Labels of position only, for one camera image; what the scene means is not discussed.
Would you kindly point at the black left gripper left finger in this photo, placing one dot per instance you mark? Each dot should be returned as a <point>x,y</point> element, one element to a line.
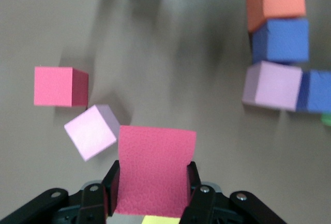
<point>90,203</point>

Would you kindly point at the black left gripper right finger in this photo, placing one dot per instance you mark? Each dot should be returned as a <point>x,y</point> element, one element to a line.
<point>207,208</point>

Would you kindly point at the red foam cube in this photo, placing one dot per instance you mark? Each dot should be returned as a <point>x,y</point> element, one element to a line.
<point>55,87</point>
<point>155,169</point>

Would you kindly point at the pink foam cube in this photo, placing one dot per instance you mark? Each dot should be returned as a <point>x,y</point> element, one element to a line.
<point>274,87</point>
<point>90,133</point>

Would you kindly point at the green foam cube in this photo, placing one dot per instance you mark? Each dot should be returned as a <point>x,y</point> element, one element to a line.
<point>327,119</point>

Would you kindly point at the purple foam cube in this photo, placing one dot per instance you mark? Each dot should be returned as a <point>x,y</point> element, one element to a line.
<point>316,92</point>
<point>282,40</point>

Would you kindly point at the yellow foam cube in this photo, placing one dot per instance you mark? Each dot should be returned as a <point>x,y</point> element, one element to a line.
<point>160,220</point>

